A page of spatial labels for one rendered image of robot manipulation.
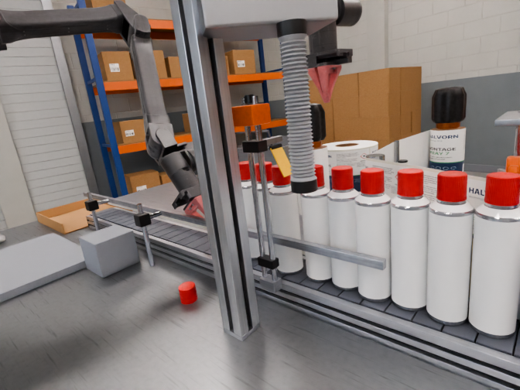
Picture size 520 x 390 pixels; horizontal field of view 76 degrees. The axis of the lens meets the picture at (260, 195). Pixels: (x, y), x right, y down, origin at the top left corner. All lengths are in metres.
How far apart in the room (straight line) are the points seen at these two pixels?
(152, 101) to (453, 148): 0.82
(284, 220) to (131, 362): 0.34
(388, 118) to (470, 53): 1.59
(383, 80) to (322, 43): 3.28
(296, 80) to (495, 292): 0.35
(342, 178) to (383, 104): 3.49
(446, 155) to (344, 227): 0.58
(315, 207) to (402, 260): 0.15
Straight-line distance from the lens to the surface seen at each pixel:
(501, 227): 0.47
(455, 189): 0.47
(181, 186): 0.81
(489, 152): 5.17
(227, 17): 0.44
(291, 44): 0.44
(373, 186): 0.50
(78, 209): 1.68
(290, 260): 0.63
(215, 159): 0.47
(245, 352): 0.57
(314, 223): 0.57
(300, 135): 0.43
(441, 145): 1.07
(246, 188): 0.66
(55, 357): 0.70
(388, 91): 3.98
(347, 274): 0.58
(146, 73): 1.00
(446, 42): 5.32
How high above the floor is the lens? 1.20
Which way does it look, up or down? 15 degrees down
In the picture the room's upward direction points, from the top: 7 degrees counter-clockwise
